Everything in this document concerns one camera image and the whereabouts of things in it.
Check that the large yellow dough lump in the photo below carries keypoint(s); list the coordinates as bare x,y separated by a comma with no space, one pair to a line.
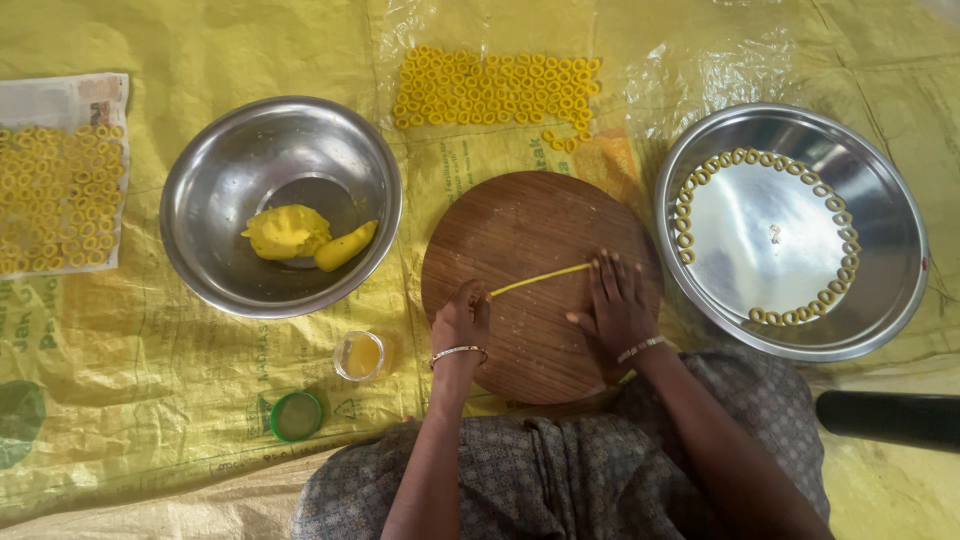
286,232

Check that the dough rings on newspaper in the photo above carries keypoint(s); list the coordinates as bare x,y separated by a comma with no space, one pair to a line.
56,199

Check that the black cylindrical bar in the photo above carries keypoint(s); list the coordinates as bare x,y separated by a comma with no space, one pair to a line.
889,420

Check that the person's left fingers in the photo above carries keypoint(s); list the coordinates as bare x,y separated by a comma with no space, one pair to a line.
475,292

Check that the steel mixing bowl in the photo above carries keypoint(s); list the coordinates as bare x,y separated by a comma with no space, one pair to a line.
280,206

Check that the right wrist metal bangle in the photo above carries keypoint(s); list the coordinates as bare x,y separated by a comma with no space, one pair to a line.
641,348

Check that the person's patterned grey garment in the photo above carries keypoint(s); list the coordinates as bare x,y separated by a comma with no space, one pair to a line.
555,472

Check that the wide steel plate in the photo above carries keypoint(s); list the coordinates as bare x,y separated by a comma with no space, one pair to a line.
791,232

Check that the newspaper sheet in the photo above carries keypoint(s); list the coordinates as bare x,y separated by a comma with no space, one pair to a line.
67,101

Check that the small oblong yellow dough piece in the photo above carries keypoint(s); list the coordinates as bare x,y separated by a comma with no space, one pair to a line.
345,246

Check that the left wrist metal bangle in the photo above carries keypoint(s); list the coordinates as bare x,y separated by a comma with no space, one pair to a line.
457,351

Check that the round wooden rolling board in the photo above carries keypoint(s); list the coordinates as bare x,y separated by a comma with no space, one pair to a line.
525,247

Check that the clear plastic sheet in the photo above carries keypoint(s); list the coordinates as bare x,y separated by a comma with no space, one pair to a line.
675,67

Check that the wrist metal bangle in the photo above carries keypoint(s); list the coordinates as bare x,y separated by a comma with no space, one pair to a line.
457,351
641,348

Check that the person's right hand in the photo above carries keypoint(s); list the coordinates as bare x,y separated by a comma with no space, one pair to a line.
621,311

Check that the small glass of oil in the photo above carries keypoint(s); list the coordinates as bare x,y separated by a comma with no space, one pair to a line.
361,355

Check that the person's left hand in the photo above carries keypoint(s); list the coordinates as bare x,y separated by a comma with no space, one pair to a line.
461,322

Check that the block of yellow dough rings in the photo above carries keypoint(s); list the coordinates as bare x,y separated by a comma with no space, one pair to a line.
487,90

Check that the yellow woven plastic sheet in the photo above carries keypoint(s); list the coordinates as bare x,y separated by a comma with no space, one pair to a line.
150,360

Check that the green jar lid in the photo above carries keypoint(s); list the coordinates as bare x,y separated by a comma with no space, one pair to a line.
295,416

